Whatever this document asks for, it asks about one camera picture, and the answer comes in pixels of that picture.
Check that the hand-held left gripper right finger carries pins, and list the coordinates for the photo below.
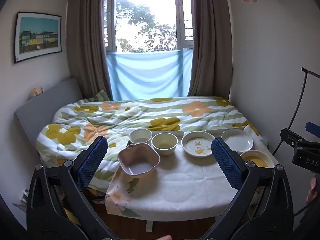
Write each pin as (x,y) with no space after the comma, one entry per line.
(226,160)

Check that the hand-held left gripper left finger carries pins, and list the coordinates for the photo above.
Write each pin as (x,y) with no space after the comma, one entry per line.
(92,160)

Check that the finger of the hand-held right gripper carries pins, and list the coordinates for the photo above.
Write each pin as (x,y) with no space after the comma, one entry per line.
(313,127)
(291,138)

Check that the plain white plate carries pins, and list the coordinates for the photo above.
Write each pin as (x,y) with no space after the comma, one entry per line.
(237,140)

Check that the yellow plate with cream rim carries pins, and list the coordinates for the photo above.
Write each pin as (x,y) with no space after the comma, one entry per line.
(257,160)

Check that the duck print plate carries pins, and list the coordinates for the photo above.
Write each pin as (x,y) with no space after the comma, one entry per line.
(197,145)

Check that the pink wavy-edged bowl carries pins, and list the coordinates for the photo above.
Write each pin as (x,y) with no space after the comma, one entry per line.
(138,163)

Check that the cream bowl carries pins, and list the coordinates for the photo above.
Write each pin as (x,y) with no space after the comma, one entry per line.
(163,143)

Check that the person's right hand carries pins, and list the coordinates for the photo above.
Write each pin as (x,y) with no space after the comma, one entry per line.
(313,188)

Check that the floral tablecloth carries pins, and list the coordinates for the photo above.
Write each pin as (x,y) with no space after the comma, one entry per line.
(190,180)

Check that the white bowl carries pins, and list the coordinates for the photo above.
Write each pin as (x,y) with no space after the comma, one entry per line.
(140,137)

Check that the floral striped blanket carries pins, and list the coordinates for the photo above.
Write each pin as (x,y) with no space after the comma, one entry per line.
(125,115)

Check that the grey padded headboard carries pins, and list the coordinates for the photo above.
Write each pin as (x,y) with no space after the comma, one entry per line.
(50,100)

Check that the small plush toy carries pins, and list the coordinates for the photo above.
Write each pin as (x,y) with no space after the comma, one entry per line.
(36,91)

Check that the light blue cloth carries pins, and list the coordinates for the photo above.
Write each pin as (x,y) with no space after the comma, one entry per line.
(147,75)

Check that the framed picture of houses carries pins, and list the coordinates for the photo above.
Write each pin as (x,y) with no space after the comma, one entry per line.
(38,36)

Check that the window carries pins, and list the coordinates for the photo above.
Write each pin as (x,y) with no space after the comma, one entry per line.
(145,17)

